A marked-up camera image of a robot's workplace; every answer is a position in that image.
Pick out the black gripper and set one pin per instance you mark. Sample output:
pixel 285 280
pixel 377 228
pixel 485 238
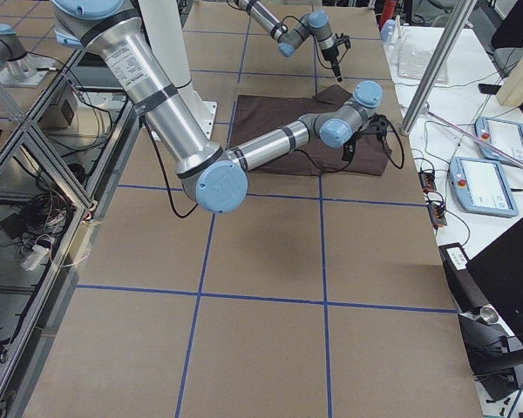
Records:
pixel 348 152
pixel 331 56

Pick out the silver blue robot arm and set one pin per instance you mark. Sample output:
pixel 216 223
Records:
pixel 212 177
pixel 291 32

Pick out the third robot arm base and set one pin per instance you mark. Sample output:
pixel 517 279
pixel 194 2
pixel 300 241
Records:
pixel 18 67

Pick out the clear plastic sheet folder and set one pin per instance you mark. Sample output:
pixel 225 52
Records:
pixel 409 52

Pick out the orange circuit board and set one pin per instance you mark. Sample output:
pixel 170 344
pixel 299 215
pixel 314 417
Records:
pixel 427 181

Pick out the reacher grabber stick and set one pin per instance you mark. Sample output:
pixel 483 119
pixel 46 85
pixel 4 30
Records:
pixel 474 138

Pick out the near teach pendant tablet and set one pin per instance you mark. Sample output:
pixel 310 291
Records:
pixel 481 187

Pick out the teach pendant tablet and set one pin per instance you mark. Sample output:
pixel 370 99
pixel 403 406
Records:
pixel 504 135
pixel 481 187

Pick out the far teach pendant tablet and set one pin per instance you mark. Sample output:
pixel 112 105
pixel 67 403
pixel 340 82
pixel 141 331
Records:
pixel 504 135

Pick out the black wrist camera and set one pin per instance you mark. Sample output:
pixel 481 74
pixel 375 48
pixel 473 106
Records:
pixel 342 39
pixel 378 126

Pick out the aluminium frame post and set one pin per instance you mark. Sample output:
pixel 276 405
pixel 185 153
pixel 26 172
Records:
pixel 449 37

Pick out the aluminium frame rail structure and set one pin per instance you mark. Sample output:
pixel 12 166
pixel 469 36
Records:
pixel 62 133

